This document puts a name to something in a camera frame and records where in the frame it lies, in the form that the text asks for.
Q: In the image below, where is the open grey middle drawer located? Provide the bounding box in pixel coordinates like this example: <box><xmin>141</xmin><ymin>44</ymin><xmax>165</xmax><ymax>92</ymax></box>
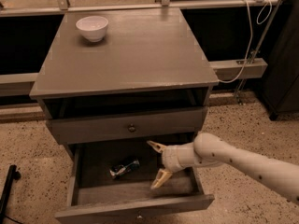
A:
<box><xmin>55</xmin><ymin>137</ymin><xmax>214</xmax><ymax>224</ymax></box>

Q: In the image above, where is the grey wooden drawer cabinet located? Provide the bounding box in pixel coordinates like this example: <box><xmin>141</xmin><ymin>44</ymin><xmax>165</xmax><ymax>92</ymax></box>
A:
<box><xmin>29</xmin><ymin>7</ymin><xmax>220</xmax><ymax>224</ymax></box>

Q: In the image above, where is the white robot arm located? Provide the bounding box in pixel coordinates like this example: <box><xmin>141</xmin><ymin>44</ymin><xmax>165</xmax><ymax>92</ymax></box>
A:
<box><xmin>148</xmin><ymin>133</ymin><xmax>299</xmax><ymax>204</ymax></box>

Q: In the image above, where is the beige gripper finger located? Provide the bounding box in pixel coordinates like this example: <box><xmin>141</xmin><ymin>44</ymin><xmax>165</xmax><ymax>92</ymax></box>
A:
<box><xmin>147</xmin><ymin>140</ymin><xmax>166</xmax><ymax>153</ymax></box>
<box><xmin>150</xmin><ymin>169</ymin><xmax>173</xmax><ymax>189</ymax></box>

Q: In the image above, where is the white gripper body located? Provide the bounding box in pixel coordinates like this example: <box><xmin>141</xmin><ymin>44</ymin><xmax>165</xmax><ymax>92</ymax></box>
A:
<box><xmin>162</xmin><ymin>143</ymin><xmax>200</xmax><ymax>173</ymax></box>

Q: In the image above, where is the white ceramic bowl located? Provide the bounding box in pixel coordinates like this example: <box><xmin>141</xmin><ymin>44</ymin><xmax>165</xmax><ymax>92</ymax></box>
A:
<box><xmin>76</xmin><ymin>16</ymin><xmax>108</xmax><ymax>42</ymax></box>

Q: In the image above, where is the round brass drawer knob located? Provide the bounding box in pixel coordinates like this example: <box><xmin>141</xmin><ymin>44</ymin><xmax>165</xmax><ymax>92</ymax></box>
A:
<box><xmin>128</xmin><ymin>124</ymin><xmax>136</xmax><ymax>133</ymax></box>

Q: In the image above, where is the thin metal diagonal rod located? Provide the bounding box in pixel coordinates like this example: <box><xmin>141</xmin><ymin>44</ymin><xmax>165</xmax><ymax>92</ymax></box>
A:
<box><xmin>229</xmin><ymin>0</ymin><xmax>283</xmax><ymax>105</ymax></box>

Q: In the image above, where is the closed grey top drawer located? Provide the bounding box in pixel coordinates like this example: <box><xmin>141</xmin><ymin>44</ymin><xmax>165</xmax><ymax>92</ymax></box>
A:
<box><xmin>47</xmin><ymin>107</ymin><xmax>207</xmax><ymax>145</ymax></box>

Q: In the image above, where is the grey metal railing frame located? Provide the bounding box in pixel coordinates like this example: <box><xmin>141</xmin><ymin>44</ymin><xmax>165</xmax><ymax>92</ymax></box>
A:
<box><xmin>1</xmin><ymin>0</ymin><xmax>280</xmax><ymax>99</ymax></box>

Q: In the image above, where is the white hanging cable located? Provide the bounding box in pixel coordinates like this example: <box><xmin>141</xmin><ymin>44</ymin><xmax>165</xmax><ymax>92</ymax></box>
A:
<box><xmin>216</xmin><ymin>0</ymin><xmax>273</xmax><ymax>85</ymax></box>

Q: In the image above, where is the black pole on floor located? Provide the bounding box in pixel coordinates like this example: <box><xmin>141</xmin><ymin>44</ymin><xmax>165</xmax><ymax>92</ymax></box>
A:
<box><xmin>0</xmin><ymin>165</ymin><xmax>21</xmax><ymax>224</ymax></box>

